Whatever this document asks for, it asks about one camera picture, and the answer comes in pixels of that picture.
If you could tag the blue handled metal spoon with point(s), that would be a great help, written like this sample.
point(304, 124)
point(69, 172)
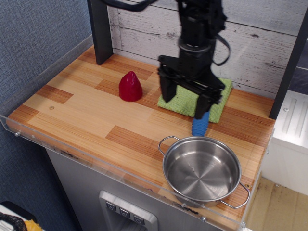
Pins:
point(199, 126)

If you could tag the yellow black object corner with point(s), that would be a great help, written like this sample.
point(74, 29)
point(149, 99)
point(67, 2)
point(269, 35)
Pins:
point(15, 218)

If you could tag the dark vertical post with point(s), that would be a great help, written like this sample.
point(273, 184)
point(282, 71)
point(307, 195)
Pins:
point(100, 27)
point(290, 68)

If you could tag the grey cabinet with dispenser panel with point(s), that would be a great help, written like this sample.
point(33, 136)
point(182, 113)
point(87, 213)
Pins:
point(102, 202)

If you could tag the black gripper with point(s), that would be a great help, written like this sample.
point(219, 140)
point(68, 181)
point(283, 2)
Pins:
point(191, 70)

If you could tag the white ribbed side unit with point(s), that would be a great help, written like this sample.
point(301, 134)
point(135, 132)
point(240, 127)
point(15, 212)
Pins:
point(286, 158)

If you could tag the green folded cloth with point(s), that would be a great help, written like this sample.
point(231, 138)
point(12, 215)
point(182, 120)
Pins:
point(185, 101)

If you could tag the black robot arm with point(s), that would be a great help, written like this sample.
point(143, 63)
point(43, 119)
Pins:
point(201, 22)

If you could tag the dark left vertical post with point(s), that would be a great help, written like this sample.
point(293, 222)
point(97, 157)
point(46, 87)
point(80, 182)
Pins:
point(100, 27)

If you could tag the stainless steel pot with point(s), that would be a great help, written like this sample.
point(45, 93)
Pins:
point(202, 171)

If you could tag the clear acrylic table guard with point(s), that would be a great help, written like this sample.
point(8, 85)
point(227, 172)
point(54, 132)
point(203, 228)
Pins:
point(80, 112)

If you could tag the dark right vertical post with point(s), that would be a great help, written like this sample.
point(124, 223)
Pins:
point(290, 68)

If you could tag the red strawberry shaped toy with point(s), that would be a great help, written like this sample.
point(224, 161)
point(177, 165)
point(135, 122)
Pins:
point(130, 89)

